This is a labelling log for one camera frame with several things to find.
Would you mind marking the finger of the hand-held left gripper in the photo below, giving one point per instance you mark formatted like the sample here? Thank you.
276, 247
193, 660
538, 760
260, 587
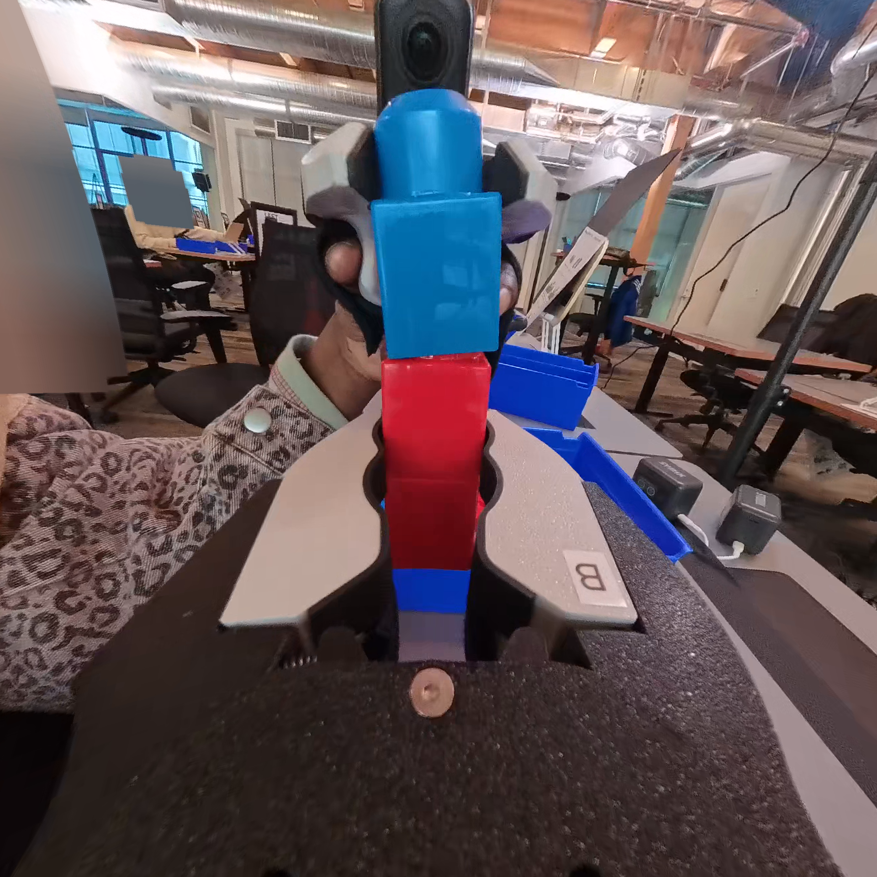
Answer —
329, 161
531, 171

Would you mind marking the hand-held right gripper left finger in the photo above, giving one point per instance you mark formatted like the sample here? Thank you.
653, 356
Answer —
308, 534

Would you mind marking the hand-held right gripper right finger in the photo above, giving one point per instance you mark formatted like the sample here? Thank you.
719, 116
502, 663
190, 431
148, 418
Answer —
548, 527

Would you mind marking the blue plastic bin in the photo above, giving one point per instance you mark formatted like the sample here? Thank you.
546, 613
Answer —
541, 390
616, 493

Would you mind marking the red mega block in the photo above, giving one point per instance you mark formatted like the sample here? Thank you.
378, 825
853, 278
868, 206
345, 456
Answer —
431, 527
435, 411

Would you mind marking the blue mega block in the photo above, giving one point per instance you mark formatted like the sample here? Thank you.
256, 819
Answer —
438, 274

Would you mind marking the person's left forearm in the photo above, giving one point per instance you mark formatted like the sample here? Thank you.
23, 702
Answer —
137, 514

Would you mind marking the person's left hand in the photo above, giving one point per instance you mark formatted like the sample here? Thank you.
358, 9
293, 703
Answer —
342, 264

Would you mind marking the printed instruction sheet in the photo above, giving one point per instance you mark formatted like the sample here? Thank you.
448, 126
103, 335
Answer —
568, 274

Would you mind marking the black power bank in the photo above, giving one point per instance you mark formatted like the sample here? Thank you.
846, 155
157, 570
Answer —
668, 490
750, 517

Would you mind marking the black office chair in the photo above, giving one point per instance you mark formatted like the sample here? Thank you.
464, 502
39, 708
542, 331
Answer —
849, 329
137, 294
712, 397
288, 288

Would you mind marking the white sheet stand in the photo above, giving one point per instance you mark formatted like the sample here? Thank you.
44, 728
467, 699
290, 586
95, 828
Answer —
548, 332

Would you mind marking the blue jacket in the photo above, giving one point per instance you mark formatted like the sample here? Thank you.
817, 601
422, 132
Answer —
623, 315

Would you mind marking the wooden office desk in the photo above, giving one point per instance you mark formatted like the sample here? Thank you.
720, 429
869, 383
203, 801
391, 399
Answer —
719, 342
822, 397

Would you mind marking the silver ventilation duct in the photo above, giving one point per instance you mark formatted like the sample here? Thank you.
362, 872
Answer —
274, 68
788, 137

